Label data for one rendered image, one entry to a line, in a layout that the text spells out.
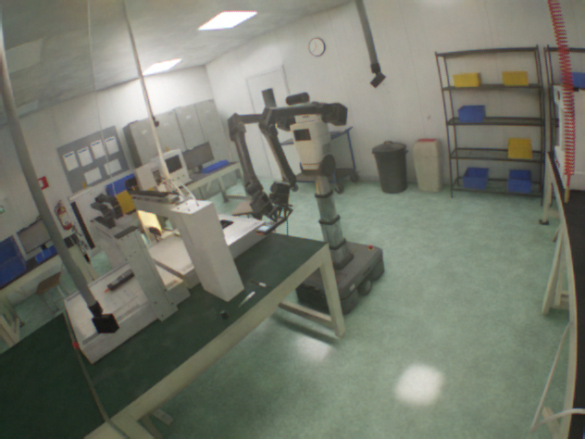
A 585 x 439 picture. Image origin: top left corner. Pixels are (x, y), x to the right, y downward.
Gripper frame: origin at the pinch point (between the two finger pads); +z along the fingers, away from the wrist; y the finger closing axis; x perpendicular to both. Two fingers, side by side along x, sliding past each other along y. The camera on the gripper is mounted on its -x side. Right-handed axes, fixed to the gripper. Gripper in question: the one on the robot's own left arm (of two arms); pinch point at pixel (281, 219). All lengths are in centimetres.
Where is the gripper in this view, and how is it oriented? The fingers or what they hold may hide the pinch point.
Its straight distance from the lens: 182.3
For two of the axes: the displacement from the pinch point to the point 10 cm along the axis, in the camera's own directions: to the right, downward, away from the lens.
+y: 7.2, 1.1, -6.8
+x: 6.8, 0.7, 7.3
